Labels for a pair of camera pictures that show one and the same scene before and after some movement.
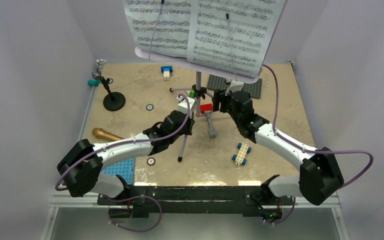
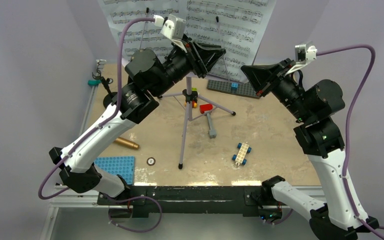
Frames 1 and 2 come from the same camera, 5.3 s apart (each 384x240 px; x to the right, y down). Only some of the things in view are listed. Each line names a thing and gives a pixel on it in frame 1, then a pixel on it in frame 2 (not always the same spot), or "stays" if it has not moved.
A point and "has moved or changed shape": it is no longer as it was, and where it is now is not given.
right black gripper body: [220, 96] to [285, 65]
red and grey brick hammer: [207, 108] stays
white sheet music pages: [233, 36] has moved or changed shape
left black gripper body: [185, 129] to [189, 47]
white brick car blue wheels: [240, 158] stays
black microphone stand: [114, 101] stays
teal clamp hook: [93, 82] stays
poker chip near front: [151, 161] stays
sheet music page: [161, 27] has moved or changed shape
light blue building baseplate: [125, 168] stays
